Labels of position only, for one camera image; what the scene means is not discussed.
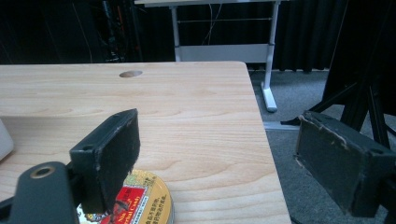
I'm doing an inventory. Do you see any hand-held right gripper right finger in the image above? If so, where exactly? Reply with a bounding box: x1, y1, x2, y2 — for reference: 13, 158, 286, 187
293, 110, 396, 218

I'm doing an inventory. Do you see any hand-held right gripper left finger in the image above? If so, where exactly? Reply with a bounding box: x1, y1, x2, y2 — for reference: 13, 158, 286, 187
68, 107, 142, 216

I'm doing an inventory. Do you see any small red yellow toy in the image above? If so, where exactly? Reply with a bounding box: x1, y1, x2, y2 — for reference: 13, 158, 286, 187
76, 168, 176, 224

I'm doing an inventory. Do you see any white plastic storage bin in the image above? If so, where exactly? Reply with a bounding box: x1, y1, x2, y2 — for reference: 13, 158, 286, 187
0, 118, 15, 162

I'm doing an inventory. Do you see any black tripod stand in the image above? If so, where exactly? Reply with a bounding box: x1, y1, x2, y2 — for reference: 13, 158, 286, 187
279, 0, 396, 150

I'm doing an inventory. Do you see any round grey table grommet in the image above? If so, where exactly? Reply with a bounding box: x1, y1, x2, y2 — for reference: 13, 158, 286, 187
119, 70, 144, 78

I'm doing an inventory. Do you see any dark equipment rack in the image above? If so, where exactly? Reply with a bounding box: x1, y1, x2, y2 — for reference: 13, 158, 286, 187
99, 0, 145, 63

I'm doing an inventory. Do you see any black curtain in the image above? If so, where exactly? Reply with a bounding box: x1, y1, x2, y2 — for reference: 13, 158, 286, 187
274, 0, 344, 73

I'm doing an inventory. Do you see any metal floor rail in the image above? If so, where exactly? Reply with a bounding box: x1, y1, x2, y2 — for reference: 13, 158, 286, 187
262, 120, 301, 132

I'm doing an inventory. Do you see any white metal desk frame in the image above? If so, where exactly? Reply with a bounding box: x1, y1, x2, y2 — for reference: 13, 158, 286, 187
134, 0, 281, 114

